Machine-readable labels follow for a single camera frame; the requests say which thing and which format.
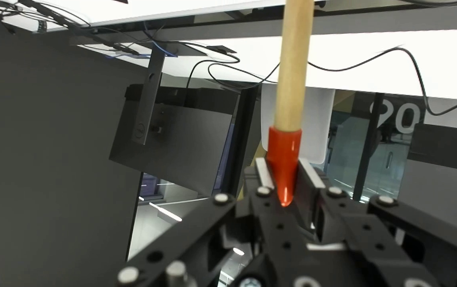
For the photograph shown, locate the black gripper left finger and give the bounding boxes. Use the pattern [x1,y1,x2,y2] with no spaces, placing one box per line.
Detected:
[244,157,279,223]

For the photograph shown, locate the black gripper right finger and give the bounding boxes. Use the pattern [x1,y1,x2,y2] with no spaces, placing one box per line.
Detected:
[295,157,346,229]

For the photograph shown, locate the miniature wooden bat red handle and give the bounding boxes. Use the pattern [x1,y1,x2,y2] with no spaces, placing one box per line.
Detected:
[267,0,314,207]

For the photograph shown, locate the large black monitor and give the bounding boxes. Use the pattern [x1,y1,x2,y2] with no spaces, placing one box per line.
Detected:
[0,23,142,287]

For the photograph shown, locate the black cable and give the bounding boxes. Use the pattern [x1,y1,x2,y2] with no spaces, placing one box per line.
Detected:
[185,46,457,117]

